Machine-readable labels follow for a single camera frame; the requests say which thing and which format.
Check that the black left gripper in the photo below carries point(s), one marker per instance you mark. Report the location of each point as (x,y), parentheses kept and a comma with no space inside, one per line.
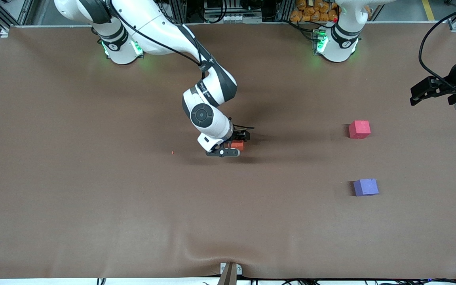
(452,75)

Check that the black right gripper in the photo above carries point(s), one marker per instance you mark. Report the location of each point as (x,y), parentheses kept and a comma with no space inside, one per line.
(241,135)

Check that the orange foam cube block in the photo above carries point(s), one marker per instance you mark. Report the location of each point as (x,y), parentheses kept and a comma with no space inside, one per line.
(238,145)

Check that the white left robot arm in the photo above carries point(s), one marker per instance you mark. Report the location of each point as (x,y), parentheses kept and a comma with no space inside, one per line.
(341,39)

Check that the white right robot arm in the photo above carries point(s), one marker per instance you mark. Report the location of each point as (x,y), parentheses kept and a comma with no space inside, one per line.
(208,114)

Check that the red foam cube block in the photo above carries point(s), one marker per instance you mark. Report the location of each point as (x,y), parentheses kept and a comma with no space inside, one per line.
(359,129)

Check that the purple foam cube block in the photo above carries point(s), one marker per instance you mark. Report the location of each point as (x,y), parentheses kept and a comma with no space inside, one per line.
(365,187)

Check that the pile of orange objects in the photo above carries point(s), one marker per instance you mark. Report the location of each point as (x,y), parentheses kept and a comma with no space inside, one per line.
(315,12)

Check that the brown table cover mat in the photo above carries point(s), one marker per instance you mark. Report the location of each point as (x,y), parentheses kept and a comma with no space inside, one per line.
(93,198)

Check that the metal table clamp bracket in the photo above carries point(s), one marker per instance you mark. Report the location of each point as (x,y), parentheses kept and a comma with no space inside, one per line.
(230,273)

